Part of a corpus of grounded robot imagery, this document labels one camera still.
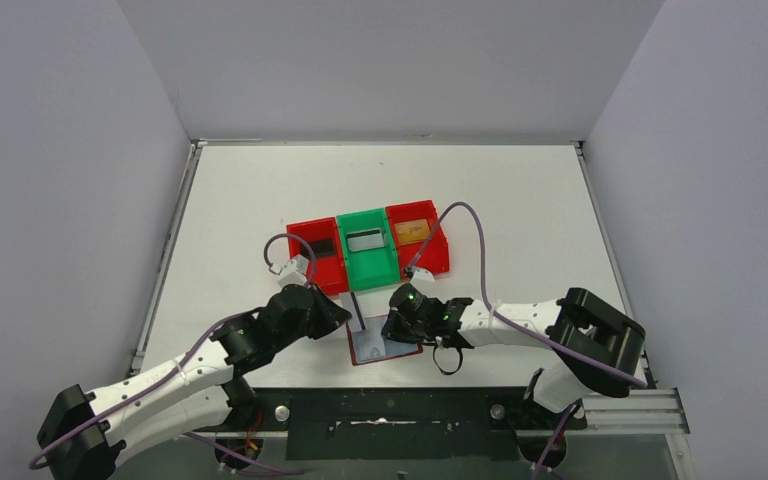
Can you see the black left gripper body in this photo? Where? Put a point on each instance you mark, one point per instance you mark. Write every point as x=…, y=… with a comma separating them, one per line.
x=326, y=312

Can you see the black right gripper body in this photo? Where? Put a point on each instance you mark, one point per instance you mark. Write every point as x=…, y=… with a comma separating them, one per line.
x=411, y=331

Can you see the red leather card holder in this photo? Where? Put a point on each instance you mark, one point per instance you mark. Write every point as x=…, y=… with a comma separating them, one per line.
x=384, y=344

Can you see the green plastic bin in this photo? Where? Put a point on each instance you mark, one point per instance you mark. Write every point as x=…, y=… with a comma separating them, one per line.
x=372, y=268

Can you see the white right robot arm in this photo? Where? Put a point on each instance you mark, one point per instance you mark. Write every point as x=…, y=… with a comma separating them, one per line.
x=597, y=348

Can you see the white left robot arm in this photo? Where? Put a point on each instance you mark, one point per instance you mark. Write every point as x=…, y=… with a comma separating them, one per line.
x=88, y=434

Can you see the black card in bin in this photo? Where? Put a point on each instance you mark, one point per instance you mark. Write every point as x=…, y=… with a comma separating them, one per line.
x=323, y=248

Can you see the silver card in bin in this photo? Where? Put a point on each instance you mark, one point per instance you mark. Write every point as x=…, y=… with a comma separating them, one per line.
x=364, y=240

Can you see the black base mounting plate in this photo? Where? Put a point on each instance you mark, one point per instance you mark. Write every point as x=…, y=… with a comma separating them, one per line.
x=497, y=423

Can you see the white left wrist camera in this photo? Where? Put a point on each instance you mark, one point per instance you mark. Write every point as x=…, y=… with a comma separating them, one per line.
x=293, y=272

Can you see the aluminium table edge rail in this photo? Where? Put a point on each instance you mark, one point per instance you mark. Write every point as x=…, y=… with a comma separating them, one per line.
x=169, y=241

